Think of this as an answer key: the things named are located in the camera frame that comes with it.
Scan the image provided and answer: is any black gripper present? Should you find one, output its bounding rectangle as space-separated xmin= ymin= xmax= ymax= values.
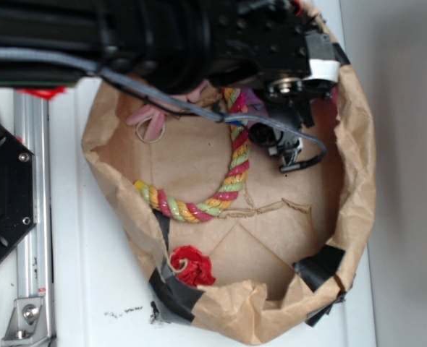
xmin=213 ymin=1 xmax=347 ymax=127

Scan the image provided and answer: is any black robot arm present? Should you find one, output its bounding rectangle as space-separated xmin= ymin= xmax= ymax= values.
xmin=0 ymin=1 xmax=348 ymax=111

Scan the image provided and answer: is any pink plush bunny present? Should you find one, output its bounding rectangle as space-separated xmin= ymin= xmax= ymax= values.
xmin=126 ymin=80 xmax=208 ymax=143

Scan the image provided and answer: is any red crumpled plastic toy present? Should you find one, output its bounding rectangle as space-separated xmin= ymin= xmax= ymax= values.
xmin=170 ymin=246 xmax=216 ymax=288

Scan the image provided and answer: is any multicolour twisted rope toy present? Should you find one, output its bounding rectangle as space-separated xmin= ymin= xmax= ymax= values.
xmin=133 ymin=87 xmax=252 ymax=223

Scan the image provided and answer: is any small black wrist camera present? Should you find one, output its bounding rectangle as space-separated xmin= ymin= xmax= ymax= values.
xmin=249 ymin=108 xmax=305 ymax=173

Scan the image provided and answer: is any brown paper bag enclosure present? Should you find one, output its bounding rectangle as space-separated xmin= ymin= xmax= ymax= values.
xmin=82 ymin=61 xmax=376 ymax=346

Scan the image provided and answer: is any grey braided cable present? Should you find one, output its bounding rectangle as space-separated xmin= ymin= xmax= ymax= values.
xmin=0 ymin=46 xmax=329 ymax=171

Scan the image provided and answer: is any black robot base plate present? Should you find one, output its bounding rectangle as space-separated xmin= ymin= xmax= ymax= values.
xmin=0 ymin=123 xmax=35 ymax=264

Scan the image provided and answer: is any aluminium extrusion rail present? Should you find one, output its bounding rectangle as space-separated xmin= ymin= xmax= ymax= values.
xmin=14 ymin=93 xmax=56 ymax=346

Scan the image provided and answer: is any metal corner bracket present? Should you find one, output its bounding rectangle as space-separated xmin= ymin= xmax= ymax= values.
xmin=1 ymin=297 xmax=48 ymax=346

